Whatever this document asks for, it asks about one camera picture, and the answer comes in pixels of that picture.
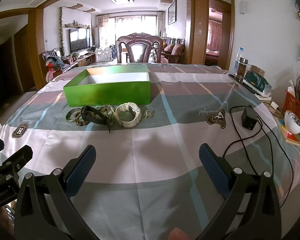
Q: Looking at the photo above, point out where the black wrist watch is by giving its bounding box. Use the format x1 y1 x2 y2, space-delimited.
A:
80 106 110 132

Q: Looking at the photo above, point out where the white wrist watch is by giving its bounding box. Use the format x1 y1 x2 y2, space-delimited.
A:
115 102 141 128

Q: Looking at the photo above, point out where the gold brooch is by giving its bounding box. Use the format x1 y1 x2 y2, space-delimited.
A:
144 109 154 118

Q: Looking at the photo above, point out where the person right hand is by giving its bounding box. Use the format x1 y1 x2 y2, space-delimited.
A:
168 228 190 240

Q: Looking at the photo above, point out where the black power adapter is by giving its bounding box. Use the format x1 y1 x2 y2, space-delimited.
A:
241 106 258 131

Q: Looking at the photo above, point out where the plaid tablecloth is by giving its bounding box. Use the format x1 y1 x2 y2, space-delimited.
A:
0 64 300 239

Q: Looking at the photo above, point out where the white bowl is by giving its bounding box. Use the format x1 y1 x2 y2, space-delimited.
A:
284 110 300 134

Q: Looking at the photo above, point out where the armchair with clothes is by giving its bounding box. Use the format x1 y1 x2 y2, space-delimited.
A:
42 48 78 83

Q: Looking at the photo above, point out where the red plastic basket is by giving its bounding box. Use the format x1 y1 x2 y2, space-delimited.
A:
283 90 300 119

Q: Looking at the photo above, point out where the green ivy garland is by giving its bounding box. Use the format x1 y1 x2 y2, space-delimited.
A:
59 7 64 56

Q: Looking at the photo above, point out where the wooden tv cabinet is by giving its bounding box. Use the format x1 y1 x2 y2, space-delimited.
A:
76 53 96 67

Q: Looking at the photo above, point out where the green cardboard box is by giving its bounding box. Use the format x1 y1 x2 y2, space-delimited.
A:
63 63 151 107

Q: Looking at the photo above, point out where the green white package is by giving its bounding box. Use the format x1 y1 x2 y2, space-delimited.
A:
243 72 272 97

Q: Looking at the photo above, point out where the flat screen television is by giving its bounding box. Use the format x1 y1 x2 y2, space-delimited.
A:
69 28 90 53

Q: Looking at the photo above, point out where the white baby fence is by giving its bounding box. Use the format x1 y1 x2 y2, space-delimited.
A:
95 48 113 62

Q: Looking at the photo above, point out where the glass tea jar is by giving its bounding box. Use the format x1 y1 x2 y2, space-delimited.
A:
236 57 248 78

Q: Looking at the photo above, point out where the plastic water bottle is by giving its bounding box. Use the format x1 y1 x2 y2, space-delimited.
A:
233 47 244 75

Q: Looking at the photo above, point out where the wooden sofa with cushions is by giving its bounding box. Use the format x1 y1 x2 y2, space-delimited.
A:
160 38 185 64

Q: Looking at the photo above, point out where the carved wooden chair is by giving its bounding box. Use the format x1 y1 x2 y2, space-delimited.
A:
116 33 163 63

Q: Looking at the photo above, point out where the black cable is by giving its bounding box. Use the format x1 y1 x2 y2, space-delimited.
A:
222 104 294 209

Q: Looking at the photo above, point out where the framed wall picture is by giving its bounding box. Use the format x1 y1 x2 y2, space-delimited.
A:
167 0 177 25

